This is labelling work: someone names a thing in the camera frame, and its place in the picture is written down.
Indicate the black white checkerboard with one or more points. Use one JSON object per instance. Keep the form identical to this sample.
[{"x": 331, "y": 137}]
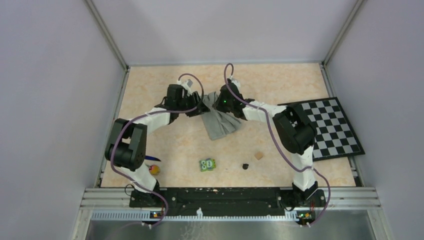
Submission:
[{"x": 335, "y": 138}]

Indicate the grey-green cloth napkin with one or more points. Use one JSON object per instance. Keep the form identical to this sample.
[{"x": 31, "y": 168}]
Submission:
[{"x": 218, "y": 124}]

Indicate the blue pen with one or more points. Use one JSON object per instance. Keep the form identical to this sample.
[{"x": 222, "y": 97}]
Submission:
[{"x": 151, "y": 158}]

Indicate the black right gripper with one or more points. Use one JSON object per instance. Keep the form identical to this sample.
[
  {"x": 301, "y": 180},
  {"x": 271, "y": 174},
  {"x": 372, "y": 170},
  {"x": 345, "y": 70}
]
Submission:
[{"x": 217, "y": 104}]

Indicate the small tan wooden block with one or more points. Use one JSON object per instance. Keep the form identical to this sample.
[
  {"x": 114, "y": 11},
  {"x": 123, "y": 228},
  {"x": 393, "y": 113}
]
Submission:
[{"x": 259, "y": 155}]

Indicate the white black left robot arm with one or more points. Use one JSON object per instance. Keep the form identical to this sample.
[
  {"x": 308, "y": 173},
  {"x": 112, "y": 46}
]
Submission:
[{"x": 126, "y": 149}]

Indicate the aluminium frame rail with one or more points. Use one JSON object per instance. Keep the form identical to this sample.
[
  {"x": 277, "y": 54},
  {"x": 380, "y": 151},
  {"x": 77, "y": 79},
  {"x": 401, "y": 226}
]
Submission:
[{"x": 113, "y": 204}]

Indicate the red yellow ball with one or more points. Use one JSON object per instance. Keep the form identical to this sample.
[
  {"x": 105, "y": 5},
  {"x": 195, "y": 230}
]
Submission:
[{"x": 154, "y": 169}]

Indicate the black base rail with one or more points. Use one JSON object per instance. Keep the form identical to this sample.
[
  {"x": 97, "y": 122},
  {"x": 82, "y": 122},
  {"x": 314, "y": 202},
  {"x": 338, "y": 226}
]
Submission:
[{"x": 227, "y": 201}]

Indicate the green owl toy block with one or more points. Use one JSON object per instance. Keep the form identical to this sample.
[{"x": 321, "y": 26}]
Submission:
[{"x": 208, "y": 164}]

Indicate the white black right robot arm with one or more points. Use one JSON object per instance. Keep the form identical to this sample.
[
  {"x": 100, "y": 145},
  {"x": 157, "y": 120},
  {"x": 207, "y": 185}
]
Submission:
[{"x": 295, "y": 131}]

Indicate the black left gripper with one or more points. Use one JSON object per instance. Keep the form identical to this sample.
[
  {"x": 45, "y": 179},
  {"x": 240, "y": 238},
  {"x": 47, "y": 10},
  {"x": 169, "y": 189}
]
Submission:
[{"x": 201, "y": 109}]

